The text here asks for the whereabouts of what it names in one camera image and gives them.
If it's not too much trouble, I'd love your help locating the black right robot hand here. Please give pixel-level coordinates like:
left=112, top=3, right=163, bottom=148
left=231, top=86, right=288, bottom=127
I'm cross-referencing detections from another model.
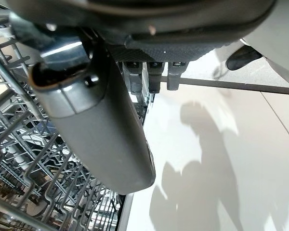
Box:
left=6, top=0, right=278, bottom=195

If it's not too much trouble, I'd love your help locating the dark robot foot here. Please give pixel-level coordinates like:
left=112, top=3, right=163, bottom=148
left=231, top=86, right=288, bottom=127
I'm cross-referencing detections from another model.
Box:
left=225, top=44, right=263, bottom=71

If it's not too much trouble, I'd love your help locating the grey wire dishwasher rack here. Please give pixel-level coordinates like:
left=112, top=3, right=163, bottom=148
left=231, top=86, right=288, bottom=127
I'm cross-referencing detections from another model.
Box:
left=0, top=0, right=155, bottom=231

